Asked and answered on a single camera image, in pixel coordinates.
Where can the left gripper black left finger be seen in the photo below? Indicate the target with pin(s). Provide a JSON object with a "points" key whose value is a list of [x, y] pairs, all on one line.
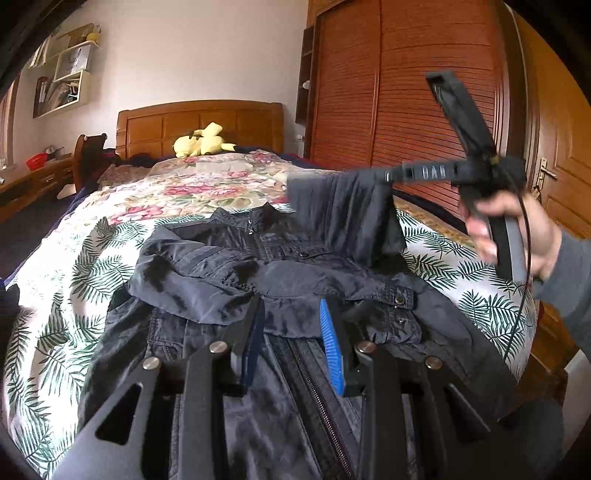
{"points": [[170, 409]]}

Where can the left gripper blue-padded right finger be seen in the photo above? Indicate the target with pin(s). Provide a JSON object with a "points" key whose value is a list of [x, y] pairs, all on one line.
{"points": [[419, 419]]}

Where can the black zip jacket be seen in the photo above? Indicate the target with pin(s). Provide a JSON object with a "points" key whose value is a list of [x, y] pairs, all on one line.
{"points": [[191, 281]]}

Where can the grey sleeve right forearm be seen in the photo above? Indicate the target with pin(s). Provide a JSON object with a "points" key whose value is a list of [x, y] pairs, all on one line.
{"points": [[567, 289]]}

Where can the person's right hand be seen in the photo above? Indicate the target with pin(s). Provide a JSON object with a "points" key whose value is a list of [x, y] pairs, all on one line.
{"points": [[541, 236]]}

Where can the wooden louvred wardrobe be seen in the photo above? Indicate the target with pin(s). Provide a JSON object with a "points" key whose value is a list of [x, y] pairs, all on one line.
{"points": [[364, 98]]}

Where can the palm leaf print bedsheet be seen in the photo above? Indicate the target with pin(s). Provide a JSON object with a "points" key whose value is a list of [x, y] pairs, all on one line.
{"points": [[65, 286]]}

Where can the floral quilt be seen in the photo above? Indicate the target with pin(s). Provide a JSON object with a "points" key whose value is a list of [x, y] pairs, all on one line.
{"points": [[199, 185]]}

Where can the long wooden desk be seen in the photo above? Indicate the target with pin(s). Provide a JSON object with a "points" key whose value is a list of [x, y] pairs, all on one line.
{"points": [[21, 187]]}

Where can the yellow plush toy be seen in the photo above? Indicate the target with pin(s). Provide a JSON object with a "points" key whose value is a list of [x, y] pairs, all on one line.
{"points": [[207, 141]]}

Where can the dark wooden chair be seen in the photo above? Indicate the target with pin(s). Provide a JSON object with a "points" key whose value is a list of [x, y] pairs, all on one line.
{"points": [[91, 159]]}

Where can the wooden headboard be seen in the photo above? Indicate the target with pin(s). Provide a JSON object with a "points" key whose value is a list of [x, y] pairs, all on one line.
{"points": [[153, 129]]}

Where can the red bowl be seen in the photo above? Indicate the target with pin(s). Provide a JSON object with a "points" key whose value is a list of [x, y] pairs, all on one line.
{"points": [[37, 161]]}

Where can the wooden door with handle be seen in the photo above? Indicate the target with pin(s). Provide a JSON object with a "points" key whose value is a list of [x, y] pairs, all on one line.
{"points": [[559, 134]]}

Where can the white wall shelf unit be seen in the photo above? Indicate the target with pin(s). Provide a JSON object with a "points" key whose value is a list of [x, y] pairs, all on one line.
{"points": [[64, 64]]}

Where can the window with wooden frame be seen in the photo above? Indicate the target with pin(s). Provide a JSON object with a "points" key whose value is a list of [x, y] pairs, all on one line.
{"points": [[8, 106]]}

